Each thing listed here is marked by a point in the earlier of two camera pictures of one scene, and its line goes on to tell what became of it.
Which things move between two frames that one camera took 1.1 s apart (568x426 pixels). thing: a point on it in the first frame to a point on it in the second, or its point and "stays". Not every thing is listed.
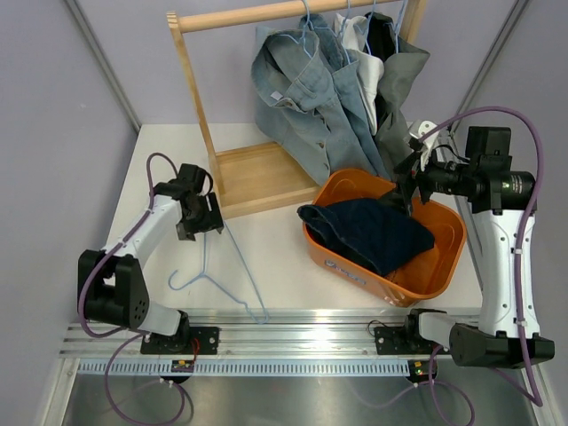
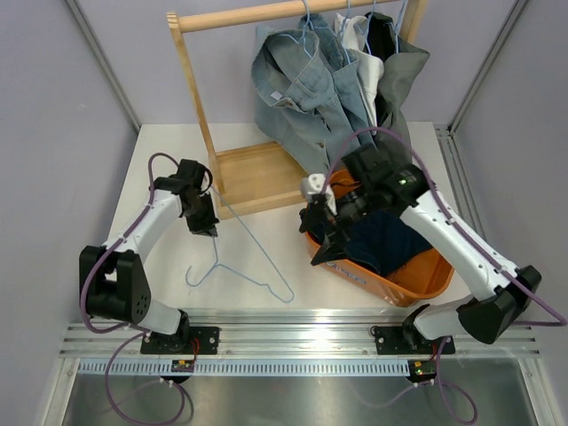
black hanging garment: [381, 36] stays
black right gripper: [406, 185] to [334, 246]
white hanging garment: [370, 67] stays
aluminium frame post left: [104, 63] stays
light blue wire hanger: [204, 273] to [217, 264]
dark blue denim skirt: [377, 234] stays
